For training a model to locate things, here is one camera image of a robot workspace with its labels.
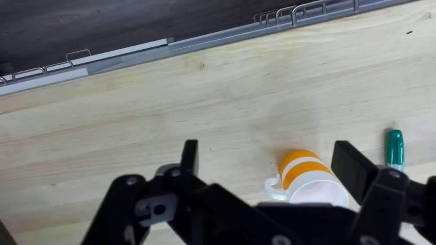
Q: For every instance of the orange striped white cup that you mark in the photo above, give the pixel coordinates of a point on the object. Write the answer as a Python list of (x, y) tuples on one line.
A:
[(301, 172)]

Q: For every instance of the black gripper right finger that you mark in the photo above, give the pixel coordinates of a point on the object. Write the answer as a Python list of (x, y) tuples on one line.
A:
[(385, 205)]

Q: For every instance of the green marker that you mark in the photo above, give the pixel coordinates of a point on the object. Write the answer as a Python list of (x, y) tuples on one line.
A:
[(395, 147)]

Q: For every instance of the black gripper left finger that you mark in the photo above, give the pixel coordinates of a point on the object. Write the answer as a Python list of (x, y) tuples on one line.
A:
[(136, 213)]

